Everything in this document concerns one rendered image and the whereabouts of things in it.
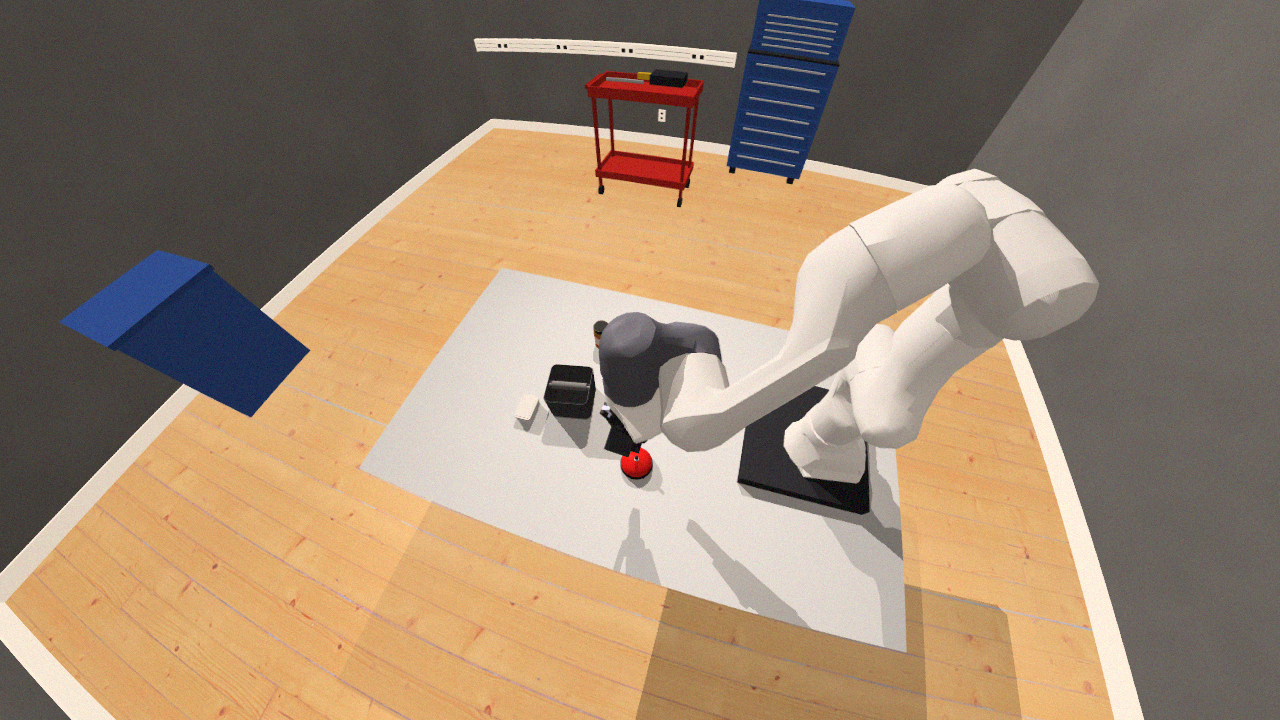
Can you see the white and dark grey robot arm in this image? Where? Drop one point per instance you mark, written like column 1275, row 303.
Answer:
column 1031, row 282

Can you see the red dome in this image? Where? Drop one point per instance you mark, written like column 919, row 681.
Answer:
column 637, row 467

